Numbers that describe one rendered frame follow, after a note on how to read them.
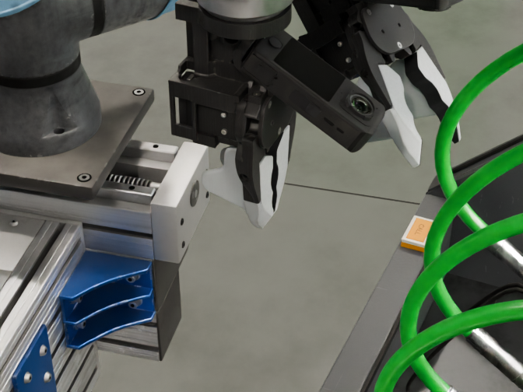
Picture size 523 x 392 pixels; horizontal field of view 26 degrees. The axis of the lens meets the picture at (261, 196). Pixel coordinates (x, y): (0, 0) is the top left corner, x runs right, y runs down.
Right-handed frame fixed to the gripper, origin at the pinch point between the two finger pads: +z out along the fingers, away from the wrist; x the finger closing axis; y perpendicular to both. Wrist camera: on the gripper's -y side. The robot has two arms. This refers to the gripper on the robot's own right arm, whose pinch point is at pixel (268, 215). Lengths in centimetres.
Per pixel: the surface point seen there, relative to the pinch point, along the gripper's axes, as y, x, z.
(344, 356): -3.8, -11.7, 26.5
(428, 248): -13.3, -3.4, 1.7
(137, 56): 131, -197, 121
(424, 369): -16.0, 4.4, 7.8
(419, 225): -4.7, -34.8, 25.2
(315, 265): 42, -127, 121
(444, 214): -14.3, -3.4, -2.3
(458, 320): -19.6, 12.4, -6.1
